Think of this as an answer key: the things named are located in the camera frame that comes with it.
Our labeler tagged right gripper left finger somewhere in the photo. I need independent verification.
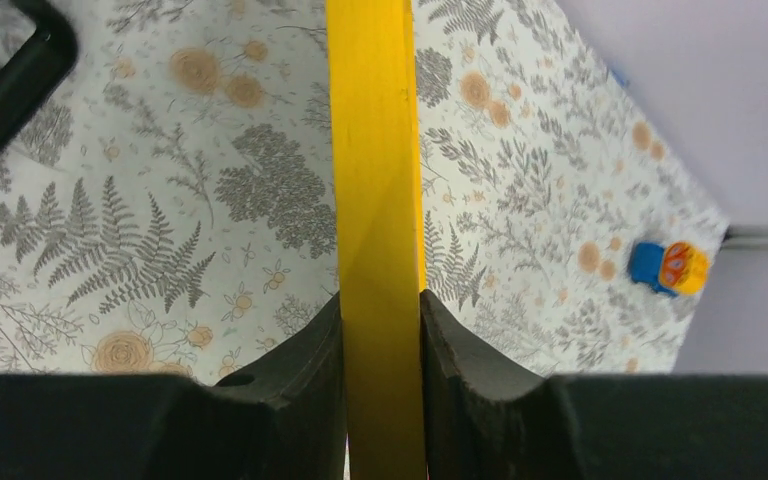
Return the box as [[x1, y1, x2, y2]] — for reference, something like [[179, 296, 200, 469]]
[[0, 299, 347, 479]]

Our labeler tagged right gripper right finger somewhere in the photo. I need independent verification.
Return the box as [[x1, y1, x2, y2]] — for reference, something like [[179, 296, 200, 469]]
[[420, 291, 768, 479]]

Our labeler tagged yellow wooden picture frame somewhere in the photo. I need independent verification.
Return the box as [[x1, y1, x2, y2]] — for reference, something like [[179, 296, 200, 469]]
[[326, 1, 426, 479]]

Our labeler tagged floral patterned table mat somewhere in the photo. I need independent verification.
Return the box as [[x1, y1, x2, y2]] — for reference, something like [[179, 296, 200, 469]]
[[0, 1, 728, 383]]

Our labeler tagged yellow blue toy car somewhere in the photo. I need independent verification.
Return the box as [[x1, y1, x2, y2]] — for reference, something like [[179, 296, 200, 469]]
[[628, 241, 711, 298]]

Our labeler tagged black poker chip case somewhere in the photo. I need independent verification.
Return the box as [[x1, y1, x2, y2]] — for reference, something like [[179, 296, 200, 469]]
[[0, 0, 79, 153]]

